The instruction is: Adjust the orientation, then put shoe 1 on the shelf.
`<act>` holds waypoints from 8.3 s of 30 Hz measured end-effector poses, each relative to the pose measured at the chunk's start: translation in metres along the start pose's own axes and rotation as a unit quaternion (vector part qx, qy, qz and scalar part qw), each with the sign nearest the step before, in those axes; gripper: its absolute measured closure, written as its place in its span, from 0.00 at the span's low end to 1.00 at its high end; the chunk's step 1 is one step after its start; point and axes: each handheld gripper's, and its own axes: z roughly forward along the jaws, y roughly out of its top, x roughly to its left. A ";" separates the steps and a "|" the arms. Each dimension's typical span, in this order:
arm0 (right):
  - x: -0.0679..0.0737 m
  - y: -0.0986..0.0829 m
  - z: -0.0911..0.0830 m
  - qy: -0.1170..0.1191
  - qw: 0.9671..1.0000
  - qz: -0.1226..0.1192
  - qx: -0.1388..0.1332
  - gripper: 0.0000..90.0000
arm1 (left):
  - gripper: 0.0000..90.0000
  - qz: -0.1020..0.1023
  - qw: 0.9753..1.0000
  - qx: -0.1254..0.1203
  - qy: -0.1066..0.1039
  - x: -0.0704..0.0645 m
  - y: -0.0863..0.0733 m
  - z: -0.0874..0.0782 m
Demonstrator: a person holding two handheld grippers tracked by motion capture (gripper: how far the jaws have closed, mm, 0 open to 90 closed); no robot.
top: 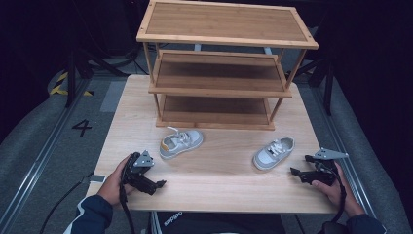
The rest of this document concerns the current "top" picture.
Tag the grey sneaker with orange heel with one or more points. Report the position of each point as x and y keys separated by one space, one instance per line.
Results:
x=181 y=142

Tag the yellow and black hazard tape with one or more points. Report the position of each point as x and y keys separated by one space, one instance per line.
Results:
x=58 y=88

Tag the person's left hand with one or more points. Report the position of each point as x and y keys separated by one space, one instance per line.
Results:
x=113 y=188

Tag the grey and white sneaker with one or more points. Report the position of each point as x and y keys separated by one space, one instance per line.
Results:
x=272 y=153

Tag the grey tape piece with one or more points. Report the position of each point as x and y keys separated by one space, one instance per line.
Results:
x=97 y=178

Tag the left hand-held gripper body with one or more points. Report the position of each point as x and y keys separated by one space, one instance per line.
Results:
x=138 y=170

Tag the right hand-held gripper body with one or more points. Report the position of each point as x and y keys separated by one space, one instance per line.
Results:
x=324 y=169

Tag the person's right hand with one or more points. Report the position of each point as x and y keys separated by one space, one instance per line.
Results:
x=337 y=195

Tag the metal floor rail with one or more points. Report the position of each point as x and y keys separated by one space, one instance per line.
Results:
x=344 y=156
x=39 y=162

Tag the person's dark clothing with logo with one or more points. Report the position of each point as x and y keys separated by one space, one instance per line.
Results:
x=220 y=222

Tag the black metal stand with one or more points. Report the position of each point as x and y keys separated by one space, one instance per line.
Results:
x=328 y=91
x=70 y=78

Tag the three-tier wooden shoe rack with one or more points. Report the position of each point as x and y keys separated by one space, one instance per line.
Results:
x=227 y=22

